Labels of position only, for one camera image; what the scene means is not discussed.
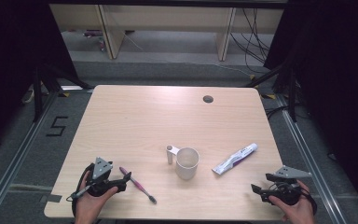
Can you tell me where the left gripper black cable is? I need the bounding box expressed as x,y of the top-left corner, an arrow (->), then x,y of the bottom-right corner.
66,162 -> 96,217

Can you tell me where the purple toothbrush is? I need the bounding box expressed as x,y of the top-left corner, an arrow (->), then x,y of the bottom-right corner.
118,166 -> 158,205

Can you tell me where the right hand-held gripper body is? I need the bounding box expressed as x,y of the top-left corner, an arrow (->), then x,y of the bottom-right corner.
265,165 -> 312,206

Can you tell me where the person's left hand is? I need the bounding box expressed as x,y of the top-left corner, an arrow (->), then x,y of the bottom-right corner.
74,170 -> 119,224

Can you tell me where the black metal stand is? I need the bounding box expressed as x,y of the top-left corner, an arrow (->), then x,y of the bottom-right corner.
32,63 -> 93,123
244,60 -> 298,123

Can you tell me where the black floor cable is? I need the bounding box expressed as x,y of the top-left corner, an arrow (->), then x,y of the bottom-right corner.
264,105 -> 291,121

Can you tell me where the white cup with handle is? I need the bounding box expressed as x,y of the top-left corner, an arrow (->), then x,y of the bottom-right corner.
165,145 -> 200,181

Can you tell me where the grey tape strip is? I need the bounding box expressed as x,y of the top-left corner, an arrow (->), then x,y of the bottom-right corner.
39,193 -> 63,203

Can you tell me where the white and purple toothpaste tube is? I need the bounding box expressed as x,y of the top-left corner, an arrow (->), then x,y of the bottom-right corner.
212,142 -> 259,175

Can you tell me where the person's right hand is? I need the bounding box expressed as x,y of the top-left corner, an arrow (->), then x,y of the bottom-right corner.
268,180 -> 316,224

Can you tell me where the bundle of black cables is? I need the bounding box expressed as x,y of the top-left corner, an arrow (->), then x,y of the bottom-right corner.
228,7 -> 272,75

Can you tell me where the aluminium floor rail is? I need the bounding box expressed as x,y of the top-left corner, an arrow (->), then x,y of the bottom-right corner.
0,91 -> 61,224
275,94 -> 347,224

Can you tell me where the black curtain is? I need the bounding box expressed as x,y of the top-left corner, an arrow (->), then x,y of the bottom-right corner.
263,0 -> 358,216
0,0 -> 79,157

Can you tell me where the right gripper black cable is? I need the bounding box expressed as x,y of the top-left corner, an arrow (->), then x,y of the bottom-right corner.
299,183 -> 319,217

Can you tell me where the light wooden desk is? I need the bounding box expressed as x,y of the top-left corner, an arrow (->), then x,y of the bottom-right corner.
49,4 -> 284,62

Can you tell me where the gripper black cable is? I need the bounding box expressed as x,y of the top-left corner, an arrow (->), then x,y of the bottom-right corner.
299,183 -> 319,217
66,162 -> 96,217

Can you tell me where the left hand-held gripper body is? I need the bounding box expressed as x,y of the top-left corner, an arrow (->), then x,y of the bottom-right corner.
85,157 -> 117,198

